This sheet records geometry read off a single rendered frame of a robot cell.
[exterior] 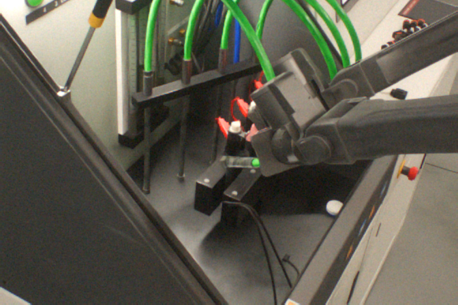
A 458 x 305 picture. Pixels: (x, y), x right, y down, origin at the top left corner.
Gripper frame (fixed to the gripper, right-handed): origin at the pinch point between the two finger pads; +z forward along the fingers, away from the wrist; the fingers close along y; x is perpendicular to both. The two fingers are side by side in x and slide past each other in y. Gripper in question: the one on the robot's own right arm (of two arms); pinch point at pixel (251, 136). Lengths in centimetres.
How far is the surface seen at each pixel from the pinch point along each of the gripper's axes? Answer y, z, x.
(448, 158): -68, 92, -164
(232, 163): -1.3, -4.8, 10.6
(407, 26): -2, 16, -80
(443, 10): -4, 16, -99
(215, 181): -4.4, 12.4, 3.9
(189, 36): 22.5, 4.9, -4.0
